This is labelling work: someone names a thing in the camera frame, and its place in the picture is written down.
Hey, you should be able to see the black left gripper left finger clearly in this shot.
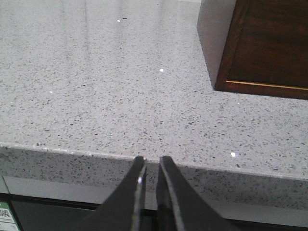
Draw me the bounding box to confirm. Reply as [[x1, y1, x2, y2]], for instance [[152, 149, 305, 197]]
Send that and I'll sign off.
[[76, 156, 146, 231]]

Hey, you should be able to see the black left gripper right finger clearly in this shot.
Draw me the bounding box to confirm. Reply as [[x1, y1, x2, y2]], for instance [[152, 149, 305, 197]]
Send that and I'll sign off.
[[156, 156, 238, 231]]

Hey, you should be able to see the dark wooden drawer cabinet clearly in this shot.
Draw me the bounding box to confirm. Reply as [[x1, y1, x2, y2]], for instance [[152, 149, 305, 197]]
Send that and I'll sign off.
[[197, 0, 308, 100]]

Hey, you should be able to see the black built-in appliance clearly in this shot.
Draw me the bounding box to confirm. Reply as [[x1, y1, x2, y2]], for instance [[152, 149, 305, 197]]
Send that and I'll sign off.
[[0, 177, 308, 231]]

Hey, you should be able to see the white QR code sticker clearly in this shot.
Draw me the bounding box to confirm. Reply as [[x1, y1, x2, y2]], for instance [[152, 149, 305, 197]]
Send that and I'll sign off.
[[0, 202, 18, 231]]

